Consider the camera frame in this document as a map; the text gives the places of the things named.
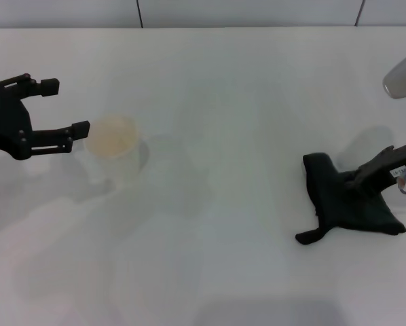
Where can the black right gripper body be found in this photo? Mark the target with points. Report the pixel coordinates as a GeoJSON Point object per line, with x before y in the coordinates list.
{"type": "Point", "coordinates": [389, 168]}

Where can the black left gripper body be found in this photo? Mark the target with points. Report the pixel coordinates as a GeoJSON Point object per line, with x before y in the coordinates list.
{"type": "Point", "coordinates": [4, 125]}

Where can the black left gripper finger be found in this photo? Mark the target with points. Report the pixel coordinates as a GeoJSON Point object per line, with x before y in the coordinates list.
{"type": "Point", "coordinates": [53, 139]}
{"type": "Point", "coordinates": [50, 86]}

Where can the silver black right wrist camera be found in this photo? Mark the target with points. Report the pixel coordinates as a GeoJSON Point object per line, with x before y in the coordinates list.
{"type": "Point", "coordinates": [403, 79]}

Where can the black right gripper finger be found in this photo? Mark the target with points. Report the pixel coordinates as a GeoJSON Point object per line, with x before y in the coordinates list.
{"type": "Point", "coordinates": [366, 190]}
{"type": "Point", "coordinates": [352, 176]}

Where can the white paper cup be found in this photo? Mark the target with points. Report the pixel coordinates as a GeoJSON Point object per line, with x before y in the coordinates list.
{"type": "Point", "coordinates": [114, 139]}

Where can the dark blue rag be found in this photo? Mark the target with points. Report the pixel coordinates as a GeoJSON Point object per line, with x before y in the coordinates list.
{"type": "Point", "coordinates": [328, 200]}

